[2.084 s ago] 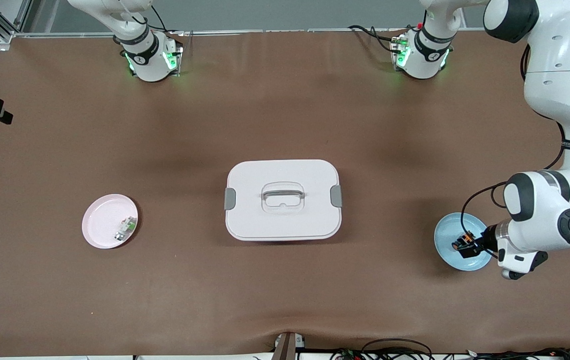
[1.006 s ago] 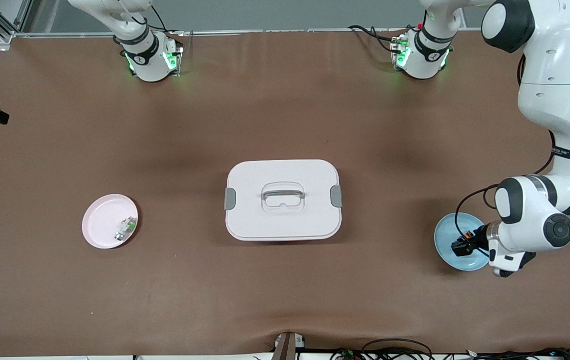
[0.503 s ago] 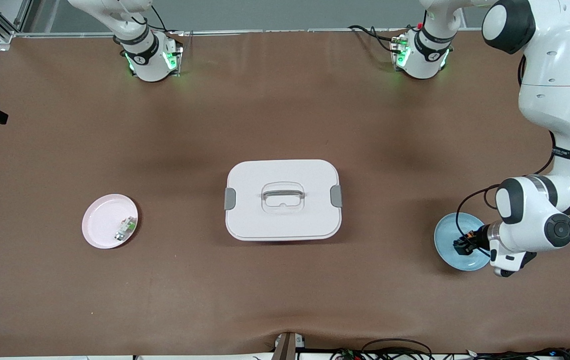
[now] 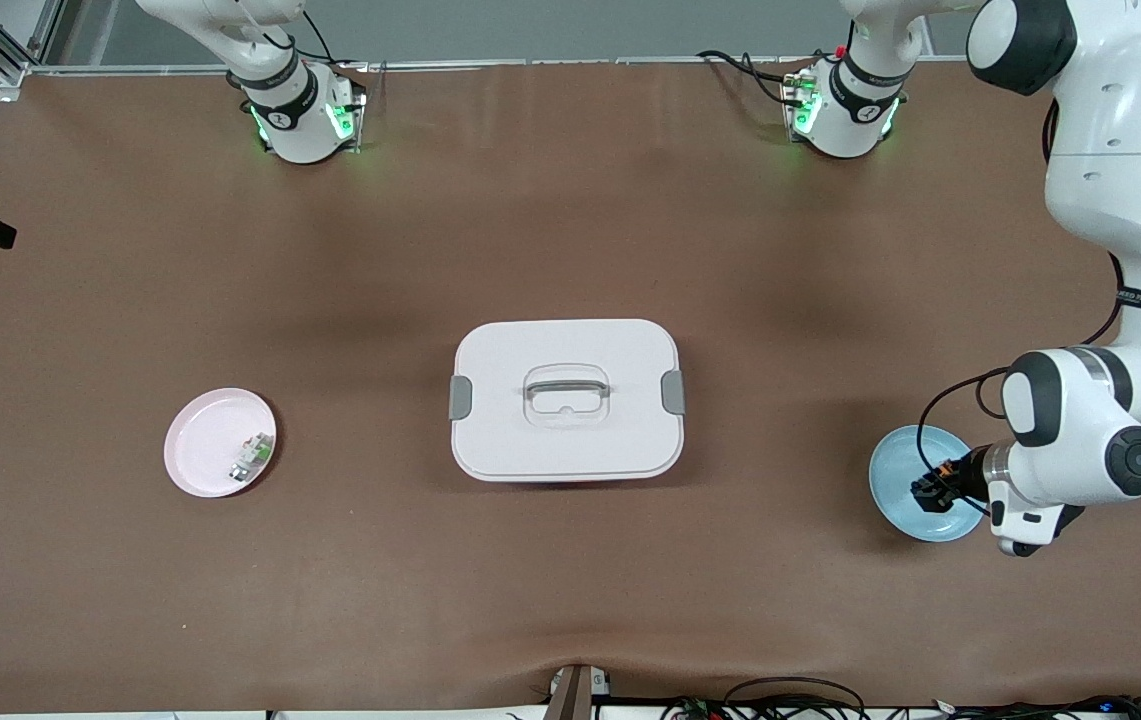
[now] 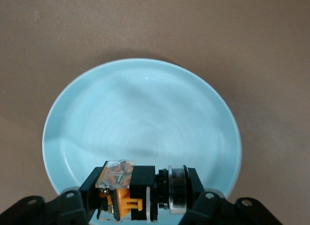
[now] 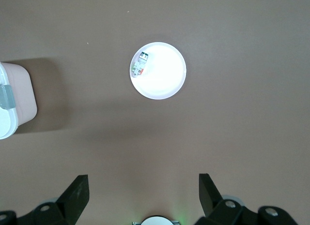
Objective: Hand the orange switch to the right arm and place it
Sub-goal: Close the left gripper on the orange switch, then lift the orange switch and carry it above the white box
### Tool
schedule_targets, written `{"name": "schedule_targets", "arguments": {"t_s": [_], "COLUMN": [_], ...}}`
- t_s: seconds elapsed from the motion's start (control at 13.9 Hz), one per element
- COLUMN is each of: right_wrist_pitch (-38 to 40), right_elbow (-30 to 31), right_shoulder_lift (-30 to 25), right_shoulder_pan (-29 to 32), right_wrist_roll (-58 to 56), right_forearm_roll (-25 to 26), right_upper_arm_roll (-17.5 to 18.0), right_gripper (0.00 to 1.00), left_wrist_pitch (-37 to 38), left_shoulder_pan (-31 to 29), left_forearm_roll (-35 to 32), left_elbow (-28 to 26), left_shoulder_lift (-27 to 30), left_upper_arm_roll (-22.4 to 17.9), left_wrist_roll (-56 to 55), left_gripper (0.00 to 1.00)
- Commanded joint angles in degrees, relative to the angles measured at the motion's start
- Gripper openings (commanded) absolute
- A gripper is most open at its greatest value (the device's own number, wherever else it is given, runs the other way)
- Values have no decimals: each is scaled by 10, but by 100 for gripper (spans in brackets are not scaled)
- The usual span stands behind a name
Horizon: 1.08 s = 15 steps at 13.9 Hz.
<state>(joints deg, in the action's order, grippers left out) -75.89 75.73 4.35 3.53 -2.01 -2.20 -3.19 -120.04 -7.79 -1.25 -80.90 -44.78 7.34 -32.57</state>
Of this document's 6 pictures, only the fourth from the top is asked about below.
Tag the light blue round plate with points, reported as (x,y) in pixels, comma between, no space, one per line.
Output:
(895,500)

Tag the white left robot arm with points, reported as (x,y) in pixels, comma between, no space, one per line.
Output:
(1120,150)

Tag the white lidded storage box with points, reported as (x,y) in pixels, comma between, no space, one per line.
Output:
(570,450)

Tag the camera mount post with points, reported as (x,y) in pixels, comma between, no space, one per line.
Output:
(572,695)

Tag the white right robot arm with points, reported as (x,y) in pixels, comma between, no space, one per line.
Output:
(295,120)

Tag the pink round plate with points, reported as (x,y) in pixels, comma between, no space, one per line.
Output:
(200,450)

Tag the green and white switch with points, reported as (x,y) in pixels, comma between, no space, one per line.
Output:
(250,458)

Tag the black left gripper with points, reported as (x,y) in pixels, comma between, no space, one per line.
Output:
(957,477)

